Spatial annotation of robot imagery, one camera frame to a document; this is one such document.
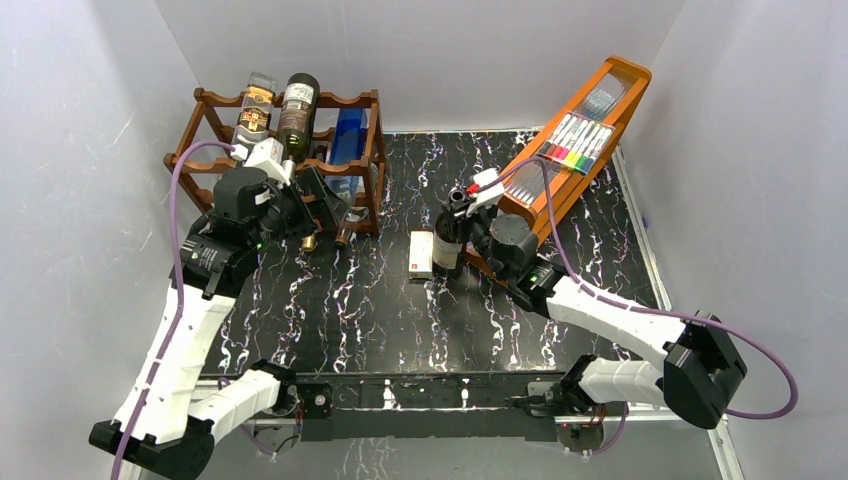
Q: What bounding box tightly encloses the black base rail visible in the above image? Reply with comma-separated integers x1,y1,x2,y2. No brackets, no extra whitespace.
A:
235,370,627,444

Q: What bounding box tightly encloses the pack of coloured markers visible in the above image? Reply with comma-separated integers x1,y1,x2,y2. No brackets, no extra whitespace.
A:
536,112,615,176

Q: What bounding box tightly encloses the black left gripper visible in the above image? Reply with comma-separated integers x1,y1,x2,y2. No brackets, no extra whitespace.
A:
249,167,350,252

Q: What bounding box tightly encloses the orange wooden display rack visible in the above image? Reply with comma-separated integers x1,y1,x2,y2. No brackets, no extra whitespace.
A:
465,56,652,244

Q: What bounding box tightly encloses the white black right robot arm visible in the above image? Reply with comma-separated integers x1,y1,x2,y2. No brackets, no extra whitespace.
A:
441,188,747,429

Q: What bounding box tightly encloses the clear lower bottle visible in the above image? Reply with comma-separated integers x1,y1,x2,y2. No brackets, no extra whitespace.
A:
334,207,368,251

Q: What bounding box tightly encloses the gold capped bottle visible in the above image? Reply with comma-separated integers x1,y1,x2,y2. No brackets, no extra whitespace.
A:
301,234,317,253

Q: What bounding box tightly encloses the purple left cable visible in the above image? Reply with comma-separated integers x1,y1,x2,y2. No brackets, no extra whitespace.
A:
109,139,236,480

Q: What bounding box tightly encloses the white red small box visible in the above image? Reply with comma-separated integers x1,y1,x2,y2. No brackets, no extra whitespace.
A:
408,231,433,280

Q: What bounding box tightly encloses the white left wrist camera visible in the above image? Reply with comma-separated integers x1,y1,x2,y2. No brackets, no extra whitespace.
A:
230,137,296,186

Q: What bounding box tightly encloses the clear whisky bottle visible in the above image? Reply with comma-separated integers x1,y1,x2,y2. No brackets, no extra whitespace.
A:
231,71,278,162

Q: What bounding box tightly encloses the dark labelled wine bottle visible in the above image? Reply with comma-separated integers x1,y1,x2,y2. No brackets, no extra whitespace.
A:
276,72,320,163

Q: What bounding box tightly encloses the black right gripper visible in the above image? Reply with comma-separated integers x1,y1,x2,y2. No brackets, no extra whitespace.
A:
441,196,509,282

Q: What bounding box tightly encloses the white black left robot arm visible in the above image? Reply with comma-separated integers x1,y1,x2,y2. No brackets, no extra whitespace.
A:
88,166,347,479

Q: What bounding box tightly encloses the blue bottle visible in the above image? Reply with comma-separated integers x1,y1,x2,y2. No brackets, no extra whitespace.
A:
326,108,367,205

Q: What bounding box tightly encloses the brown wooden wine rack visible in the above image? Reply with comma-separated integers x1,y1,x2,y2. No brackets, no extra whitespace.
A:
163,87,387,236

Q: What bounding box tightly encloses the dark green wine bottle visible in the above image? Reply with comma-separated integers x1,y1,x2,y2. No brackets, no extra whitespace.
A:
432,199,462,278

